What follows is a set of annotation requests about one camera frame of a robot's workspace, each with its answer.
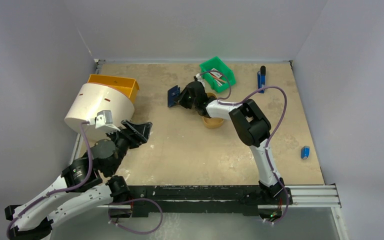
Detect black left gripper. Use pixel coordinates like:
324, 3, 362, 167
106, 119, 152, 175

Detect blue leather card holder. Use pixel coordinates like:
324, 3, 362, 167
167, 85, 181, 108

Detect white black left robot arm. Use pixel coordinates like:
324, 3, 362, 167
4, 115, 153, 240

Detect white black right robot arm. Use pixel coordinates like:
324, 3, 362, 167
168, 81, 284, 204

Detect items inside green bin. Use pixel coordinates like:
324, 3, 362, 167
209, 68, 227, 87

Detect tan oval plastic tray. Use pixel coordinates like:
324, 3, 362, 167
202, 92, 224, 129

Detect green plastic bin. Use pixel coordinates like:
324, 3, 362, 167
199, 56, 236, 93

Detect yellow wooden box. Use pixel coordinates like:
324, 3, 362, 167
87, 74, 140, 104

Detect white cylindrical container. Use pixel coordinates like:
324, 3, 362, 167
64, 83, 135, 133

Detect blue stapler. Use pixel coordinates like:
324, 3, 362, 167
257, 65, 266, 89

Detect small blue eraser block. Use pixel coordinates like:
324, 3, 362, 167
300, 145, 310, 160

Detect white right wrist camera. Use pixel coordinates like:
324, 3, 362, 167
194, 73, 205, 84

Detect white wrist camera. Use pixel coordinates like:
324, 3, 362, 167
94, 110, 120, 134
194, 73, 205, 84

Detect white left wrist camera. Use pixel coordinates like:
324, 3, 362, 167
94, 110, 120, 134

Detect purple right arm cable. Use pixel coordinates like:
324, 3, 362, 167
198, 69, 288, 186

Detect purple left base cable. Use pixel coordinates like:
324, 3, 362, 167
107, 194, 164, 234

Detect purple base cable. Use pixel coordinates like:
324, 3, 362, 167
261, 185, 295, 227
107, 194, 164, 234

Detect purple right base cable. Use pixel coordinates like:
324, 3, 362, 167
261, 185, 295, 227

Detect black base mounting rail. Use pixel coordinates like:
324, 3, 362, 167
96, 174, 295, 220

